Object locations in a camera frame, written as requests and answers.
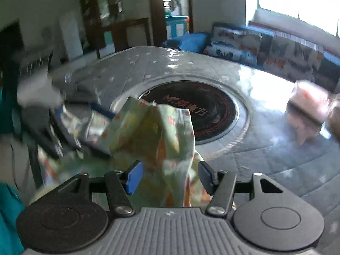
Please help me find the green patterned baby shirt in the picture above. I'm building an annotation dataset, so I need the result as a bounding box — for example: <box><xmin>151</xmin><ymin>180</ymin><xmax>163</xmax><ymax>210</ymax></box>
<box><xmin>37</xmin><ymin>97</ymin><xmax>234</xmax><ymax>209</ymax></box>

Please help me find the white panel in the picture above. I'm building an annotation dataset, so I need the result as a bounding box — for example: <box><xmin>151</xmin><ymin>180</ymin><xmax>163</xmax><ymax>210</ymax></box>
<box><xmin>60</xmin><ymin>11</ymin><xmax>84</xmax><ymax>60</ymax></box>

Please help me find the window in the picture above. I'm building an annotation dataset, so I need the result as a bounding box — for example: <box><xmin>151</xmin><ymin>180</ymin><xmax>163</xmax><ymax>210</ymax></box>
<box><xmin>244</xmin><ymin>0</ymin><xmax>340</xmax><ymax>38</ymax></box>

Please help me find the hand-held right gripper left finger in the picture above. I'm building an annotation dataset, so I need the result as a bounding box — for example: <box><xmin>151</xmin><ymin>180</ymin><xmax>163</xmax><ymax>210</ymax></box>
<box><xmin>53</xmin><ymin>161</ymin><xmax>144</xmax><ymax>217</ymax></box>

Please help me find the blue sofa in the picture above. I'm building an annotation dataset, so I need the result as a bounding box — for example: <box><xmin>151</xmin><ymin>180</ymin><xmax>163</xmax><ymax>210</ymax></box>
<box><xmin>161</xmin><ymin>23</ymin><xmax>340</xmax><ymax>93</ymax></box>

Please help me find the plastic bag with pink cloth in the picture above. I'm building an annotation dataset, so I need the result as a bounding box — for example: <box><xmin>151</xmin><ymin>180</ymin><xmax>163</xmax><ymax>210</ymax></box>
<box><xmin>288</xmin><ymin>80</ymin><xmax>332</xmax><ymax>124</ymax></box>

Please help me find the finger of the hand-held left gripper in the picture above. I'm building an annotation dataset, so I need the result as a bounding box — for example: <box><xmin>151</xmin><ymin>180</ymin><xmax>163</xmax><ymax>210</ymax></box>
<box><xmin>53</xmin><ymin>81</ymin><xmax>116</xmax><ymax>119</ymax></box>
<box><xmin>50</xmin><ymin>109</ymin><xmax>112</xmax><ymax>158</ymax></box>

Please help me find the white butterfly print cushion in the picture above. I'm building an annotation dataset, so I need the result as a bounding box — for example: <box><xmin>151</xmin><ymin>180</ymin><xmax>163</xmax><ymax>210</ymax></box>
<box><xmin>203</xmin><ymin>27</ymin><xmax>262</xmax><ymax>67</ymax></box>

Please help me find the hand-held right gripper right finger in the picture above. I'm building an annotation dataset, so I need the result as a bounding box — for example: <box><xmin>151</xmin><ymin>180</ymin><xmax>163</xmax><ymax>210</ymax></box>
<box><xmin>198</xmin><ymin>161</ymin><xmax>291</xmax><ymax>216</ymax></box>

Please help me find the blue cabinet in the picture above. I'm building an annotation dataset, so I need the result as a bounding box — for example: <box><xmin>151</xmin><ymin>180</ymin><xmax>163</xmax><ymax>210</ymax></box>
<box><xmin>165</xmin><ymin>15</ymin><xmax>190</xmax><ymax>39</ymax></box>

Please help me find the round glass turntable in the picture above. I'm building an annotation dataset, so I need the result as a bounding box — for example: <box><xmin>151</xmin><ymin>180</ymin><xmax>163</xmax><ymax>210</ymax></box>
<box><xmin>110</xmin><ymin>76</ymin><xmax>250</xmax><ymax>149</ymax></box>

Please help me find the dark wooden display cabinet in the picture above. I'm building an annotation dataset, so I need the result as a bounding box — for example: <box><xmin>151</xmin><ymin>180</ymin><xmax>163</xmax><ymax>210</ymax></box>
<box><xmin>80</xmin><ymin>0</ymin><xmax>152</xmax><ymax>56</ymax></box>

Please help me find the teal cloth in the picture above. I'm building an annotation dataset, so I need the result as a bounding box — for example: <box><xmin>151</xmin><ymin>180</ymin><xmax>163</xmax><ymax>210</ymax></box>
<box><xmin>0</xmin><ymin>182</ymin><xmax>26</xmax><ymax>255</ymax></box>

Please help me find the grey butterfly print cushion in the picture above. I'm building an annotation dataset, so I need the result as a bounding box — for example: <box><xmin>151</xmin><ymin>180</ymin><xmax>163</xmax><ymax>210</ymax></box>
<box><xmin>263</xmin><ymin>36</ymin><xmax>324</xmax><ymax>83</ymax></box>

